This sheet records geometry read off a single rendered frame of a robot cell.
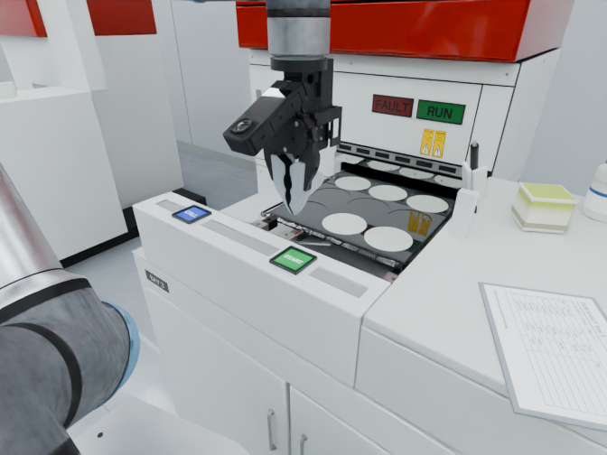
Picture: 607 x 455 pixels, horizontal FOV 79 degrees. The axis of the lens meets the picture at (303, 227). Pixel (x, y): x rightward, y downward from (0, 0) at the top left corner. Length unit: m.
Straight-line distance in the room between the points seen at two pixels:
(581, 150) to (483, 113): 1.56
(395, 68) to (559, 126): 1.57
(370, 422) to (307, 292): 0.22
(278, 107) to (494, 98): 0.64
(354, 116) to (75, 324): 0.90
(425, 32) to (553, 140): 1.64
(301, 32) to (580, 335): 0.48
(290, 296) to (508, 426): 0.31
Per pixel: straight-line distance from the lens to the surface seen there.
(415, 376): 0.51
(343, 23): 1.07
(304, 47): 0.46
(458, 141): 1.02
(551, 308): 0.59
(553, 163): 2.54
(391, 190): 1.02
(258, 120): 0.44
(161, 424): 0.60
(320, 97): 0.52
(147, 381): 1.76
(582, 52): 2.45
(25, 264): 0.48
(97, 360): 0.44
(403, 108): 1.05
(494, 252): 0.68
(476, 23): 0.94
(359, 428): 0.66
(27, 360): 0.38
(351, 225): 0.83
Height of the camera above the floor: 1.30
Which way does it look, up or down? 29 degrees down
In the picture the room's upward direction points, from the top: straight up
